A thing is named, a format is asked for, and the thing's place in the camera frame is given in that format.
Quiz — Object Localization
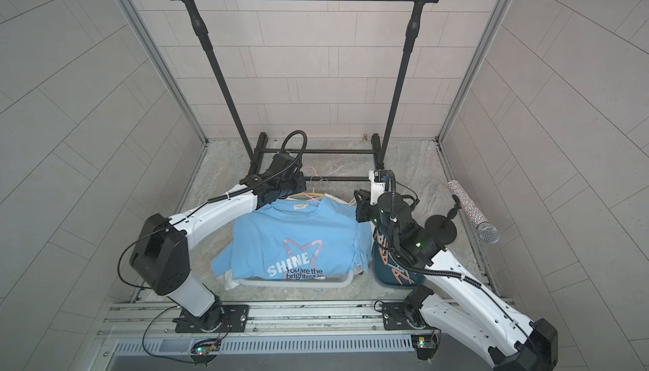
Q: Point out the light blue t-shirt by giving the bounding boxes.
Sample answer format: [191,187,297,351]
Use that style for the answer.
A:
[211,196,373,281]

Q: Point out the teal clothespin tray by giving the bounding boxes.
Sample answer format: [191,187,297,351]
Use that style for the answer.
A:
[372,242,425,289]

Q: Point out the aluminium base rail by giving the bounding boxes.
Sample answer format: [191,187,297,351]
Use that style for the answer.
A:
[95,297,508,357]

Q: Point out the white laundry basket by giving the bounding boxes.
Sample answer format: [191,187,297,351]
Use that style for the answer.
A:
[223,271,354,289]

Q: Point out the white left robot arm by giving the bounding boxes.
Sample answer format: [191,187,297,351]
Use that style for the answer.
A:
[125,130,308,332]

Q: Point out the black clothes rack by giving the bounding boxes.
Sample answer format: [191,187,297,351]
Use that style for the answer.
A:
[169,0,439,179]

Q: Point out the pink wire hanger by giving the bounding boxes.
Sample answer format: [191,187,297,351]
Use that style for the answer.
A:
[287,166,326,203]

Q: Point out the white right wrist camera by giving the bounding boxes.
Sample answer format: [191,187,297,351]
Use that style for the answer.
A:
[368,170,389,205]

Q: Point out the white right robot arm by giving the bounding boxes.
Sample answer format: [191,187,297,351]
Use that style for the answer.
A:
[354,170,559,370]

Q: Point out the glitter microphone on stand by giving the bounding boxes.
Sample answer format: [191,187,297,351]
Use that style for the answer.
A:
[424,180,500,246]

